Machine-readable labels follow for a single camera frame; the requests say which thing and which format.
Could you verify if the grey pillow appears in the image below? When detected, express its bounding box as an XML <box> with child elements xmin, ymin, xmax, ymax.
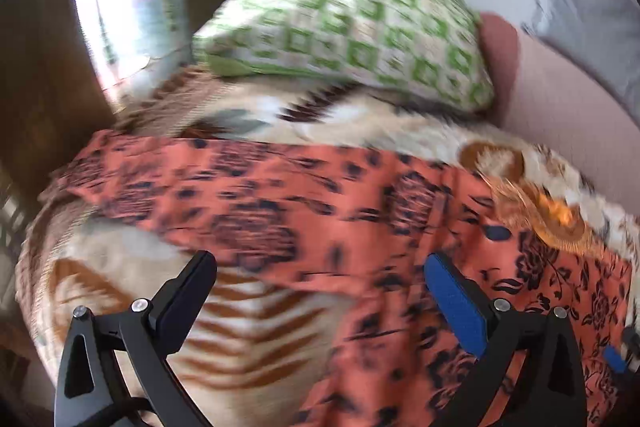
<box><xmin>525</xmin><ymin>0</ymin><xmax>639</xmax><ymax>120</ymax></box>

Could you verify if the leaf-patterned beige blanket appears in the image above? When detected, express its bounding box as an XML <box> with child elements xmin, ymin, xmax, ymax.
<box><xmin>14</xmin><ymin>66</ymin><xmax>640</xmax><ymax>427</ymax></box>

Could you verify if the green white checkered pillow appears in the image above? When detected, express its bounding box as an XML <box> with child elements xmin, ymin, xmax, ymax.
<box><xmin>192</xmin><ymin>0</ymin><xmax>494</xmax><ymax>114</ymax></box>

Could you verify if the orange black floral garment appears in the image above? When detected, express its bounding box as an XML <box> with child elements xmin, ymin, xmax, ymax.
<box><xmin>49</xmin><ymin>132</ymin><xmax>631</xmax><ymax>426</ymax></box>

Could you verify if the pink cylindrical bolster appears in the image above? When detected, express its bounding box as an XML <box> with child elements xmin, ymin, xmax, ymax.
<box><xmin>478</xmin><ymin>12</ymin><xmax>639</xmax><ymax>215</ymax></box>

